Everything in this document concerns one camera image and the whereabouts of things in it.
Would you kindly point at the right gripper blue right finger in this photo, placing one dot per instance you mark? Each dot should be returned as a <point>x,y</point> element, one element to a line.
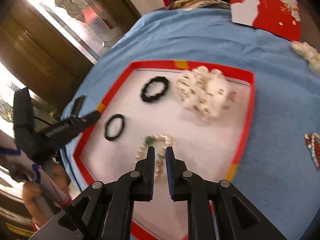
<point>171,169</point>

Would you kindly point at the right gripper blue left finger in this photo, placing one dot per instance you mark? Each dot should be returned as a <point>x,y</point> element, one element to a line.
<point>150,170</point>

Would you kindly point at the white cherry print scrunchie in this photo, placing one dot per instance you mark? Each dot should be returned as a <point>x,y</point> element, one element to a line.
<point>205,92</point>

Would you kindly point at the pink striped scrunchie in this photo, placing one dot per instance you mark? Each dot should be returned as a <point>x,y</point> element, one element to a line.
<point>312,142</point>

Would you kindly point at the red jewelry tray box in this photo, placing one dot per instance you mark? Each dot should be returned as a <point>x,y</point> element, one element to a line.
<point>143,103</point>

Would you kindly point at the person left hand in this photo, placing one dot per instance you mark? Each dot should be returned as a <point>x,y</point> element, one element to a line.
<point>40,207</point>

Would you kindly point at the black smartphone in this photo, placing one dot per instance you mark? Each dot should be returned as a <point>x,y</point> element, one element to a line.
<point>77,106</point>

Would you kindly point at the blue towel cloth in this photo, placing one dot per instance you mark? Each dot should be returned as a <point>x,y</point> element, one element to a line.
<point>276,172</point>

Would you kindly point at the cream fluffy scrunchie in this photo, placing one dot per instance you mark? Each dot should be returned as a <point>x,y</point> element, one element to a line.
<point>309,53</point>

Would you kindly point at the red box lid with cat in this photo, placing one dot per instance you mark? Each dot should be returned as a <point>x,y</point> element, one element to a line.
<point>280,17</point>

